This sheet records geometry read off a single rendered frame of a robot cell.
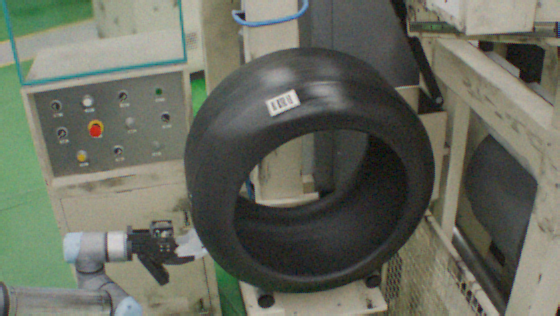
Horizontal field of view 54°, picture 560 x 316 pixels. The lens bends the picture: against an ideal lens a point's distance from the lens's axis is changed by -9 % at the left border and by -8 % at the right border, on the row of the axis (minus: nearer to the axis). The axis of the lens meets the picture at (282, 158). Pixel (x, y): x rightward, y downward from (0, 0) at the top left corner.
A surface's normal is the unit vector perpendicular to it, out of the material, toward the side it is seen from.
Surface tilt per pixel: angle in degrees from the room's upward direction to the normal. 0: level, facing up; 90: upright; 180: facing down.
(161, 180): 90
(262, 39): 90
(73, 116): 90
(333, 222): 40
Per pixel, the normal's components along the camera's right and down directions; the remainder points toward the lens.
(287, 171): 0.21, 0.50
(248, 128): -0.30, -0.13
